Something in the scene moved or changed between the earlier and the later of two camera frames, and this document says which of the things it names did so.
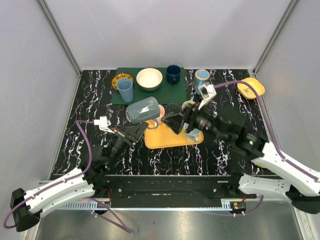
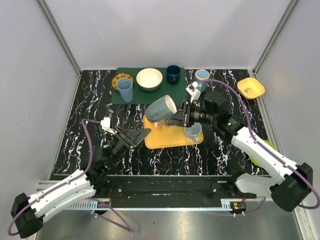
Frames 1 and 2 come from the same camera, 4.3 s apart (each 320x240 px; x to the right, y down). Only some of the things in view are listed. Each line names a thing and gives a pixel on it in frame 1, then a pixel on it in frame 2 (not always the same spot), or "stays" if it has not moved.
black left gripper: (125, 136) stays
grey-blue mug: (146, 110) -> (162, 108)
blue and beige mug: (200, 77) stays
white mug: (193, 135) stays
